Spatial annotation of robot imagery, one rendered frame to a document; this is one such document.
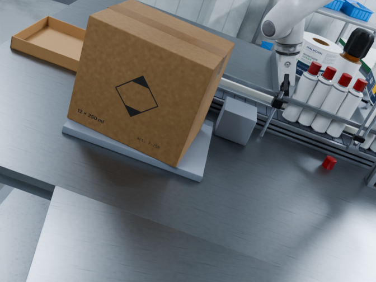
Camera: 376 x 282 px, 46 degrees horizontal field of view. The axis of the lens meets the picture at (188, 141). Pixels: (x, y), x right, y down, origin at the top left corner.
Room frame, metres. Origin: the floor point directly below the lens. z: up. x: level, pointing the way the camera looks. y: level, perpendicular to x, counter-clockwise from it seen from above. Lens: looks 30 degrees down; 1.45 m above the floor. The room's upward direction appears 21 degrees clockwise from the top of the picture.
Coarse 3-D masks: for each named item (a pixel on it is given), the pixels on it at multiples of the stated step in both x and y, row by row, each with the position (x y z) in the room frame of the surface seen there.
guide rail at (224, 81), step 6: (222, 78) 1.41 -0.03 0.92; (222, 84) 1.40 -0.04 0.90; (228, 84) 1.40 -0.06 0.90; (234, 84) 1.40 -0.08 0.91; (240, 84) 1.41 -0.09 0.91; (240, 90) 1.40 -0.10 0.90; (246, 90) 1.41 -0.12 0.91; (252, 90) 1.41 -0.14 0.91; (258, 96) 1.41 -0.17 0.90; (264, 96) 1.41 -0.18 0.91; (270, 96) 1.41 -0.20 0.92; (270, 102) 1.41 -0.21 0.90; (348, 126) 1.42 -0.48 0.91; (354, 132) 1.42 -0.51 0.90
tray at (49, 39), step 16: (48, 16) 1.47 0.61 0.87; (32, 32) 1.36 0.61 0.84; (48, 32) 1.42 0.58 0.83; (64, 32) 1.47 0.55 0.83; (80, 32) 1.48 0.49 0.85; (16, 48) 1.21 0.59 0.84; (32, 48) 1.22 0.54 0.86; (48, 48) 1.30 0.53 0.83; (64, 48) 1.35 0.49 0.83; (80, 48) 1.39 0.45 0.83; (64, 64) 1.22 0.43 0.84
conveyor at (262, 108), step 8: (216, 96) 1.33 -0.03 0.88; (224, 96) 1.35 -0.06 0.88; (232, 96) 1.38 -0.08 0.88; (240, 96) 1.40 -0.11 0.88; (256, 104) 1.39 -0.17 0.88; (264, 104) 1.42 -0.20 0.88; (264, 112) 1.35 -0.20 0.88; (280, 112) 1.40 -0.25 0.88; (280, 120) 1.34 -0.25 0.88; (304, 128) 1.35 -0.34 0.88; (320, 136) 1.34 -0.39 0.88; (328, 136) 1.36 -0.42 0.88; (344, 136) 1.41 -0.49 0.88; (344, 144) 1.35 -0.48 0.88; (368, 152) 1.36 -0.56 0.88
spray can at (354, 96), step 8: (360, 80) 1.38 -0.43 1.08; (352, 88) 1.39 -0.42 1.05; (360, 88) 1.37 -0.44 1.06; (352, 96) 1.37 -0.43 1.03; (360, 96) 1.37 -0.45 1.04; (344, 104) 1.37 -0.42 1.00; (352, 104) 1.36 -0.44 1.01; (336, 112) 1.38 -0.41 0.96; (344, 112) 1.36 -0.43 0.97; (352, 112) 1.37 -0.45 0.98; (336, 120) 1.37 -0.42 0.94; (328, 128) 1.38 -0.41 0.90; (336, 128) 1.36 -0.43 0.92; (336, 136) 1.37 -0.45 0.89
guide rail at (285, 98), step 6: (228, 78) 1.33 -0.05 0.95; (234, 78) 1.33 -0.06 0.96; (240, 78) 1.34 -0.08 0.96; (246, 84) 1.33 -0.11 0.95; (252, 84) 1.33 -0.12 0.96; (258, 90) 1.33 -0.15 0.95; (264, 90) 1.33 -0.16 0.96; (270, 90) 1.34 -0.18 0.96; (294, 102) 1.34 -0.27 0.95; (300, 102) 1.34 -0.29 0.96; (306, 108) 1.34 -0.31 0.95; (312, 108) 1.34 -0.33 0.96; (318, 108) 1.35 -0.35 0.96; (324, 114) 1.34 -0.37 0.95; (330, 114) 1.34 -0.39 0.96; (342, 120) 1.35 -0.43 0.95; (348, 120) 1.35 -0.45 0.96; (354, 126) 1.35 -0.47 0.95; (366, 126) 1.35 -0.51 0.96; (372, 132) 1.35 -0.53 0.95
